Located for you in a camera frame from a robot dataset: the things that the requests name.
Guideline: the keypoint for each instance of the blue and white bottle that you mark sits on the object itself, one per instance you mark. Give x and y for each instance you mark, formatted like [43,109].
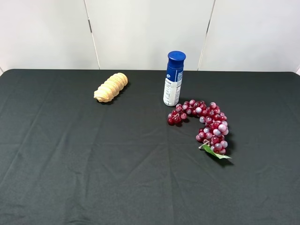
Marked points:
[173,78]

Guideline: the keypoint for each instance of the black tablecloth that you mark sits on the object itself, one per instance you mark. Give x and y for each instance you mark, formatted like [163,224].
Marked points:
[66,159]

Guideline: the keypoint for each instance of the beige ridged bread roll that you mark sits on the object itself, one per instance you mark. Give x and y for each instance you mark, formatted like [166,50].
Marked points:
[107,91]

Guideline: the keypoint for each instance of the red artificial grape bunch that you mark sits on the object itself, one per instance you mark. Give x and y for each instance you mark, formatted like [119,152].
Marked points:
[211,136]

